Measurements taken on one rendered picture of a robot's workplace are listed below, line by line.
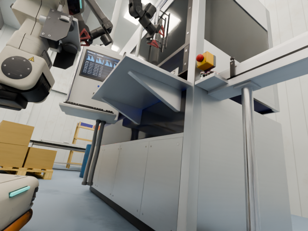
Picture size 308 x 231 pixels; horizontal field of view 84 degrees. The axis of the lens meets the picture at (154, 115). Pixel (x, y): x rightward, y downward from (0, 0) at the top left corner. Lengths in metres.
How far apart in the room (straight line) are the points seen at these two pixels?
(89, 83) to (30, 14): 0.89
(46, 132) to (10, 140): 6.43
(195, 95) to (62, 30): 0.72
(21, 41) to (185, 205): 1.01
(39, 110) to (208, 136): 9.43
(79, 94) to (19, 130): 1.86
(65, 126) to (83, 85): 8.18
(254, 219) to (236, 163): 0.38
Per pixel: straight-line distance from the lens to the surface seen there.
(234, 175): 1.12
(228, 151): 1.09
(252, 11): 2.02
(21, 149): 3.46
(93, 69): 1.87
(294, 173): 3.50
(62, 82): 10.48
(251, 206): 0.85
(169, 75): 0.90
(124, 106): 1.37
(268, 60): 0.90
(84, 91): 1.78
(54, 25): 0.98
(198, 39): 1.16
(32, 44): 0.96
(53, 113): 9.98
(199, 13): 1.31
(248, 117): 0.89
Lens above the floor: 0.40
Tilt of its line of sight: 17 degrees up
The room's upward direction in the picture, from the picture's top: 7 degrees clockwise
